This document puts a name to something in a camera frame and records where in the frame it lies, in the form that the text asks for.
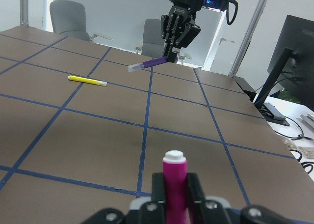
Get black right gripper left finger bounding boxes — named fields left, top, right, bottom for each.
left=151, top=172, right=166, bottom=208

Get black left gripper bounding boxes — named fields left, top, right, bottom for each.
left=160, top=0, right=202, bottom=63

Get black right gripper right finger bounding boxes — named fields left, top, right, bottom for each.
left=186, top=173, right=206, bottom=209

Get pink marker pen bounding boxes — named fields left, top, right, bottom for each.
left=162, top=150, right=187, bottom=224

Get purple marker pen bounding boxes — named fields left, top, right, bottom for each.
left=128, top=56, right=168, bottom=73

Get grey office chair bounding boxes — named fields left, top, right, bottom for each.
left=50, top=0, right=90, bottom=42
left=142, top=19, right=164, bottom=58

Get yellow marker pen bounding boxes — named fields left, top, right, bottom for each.
left=68, top=75, right=107, bottom=86

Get black computer monitor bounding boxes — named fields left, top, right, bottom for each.
left=254, top=15, right=314, bottom=126

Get aluminium frame post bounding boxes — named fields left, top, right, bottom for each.
left=229, top=0, right=267, bottom=78

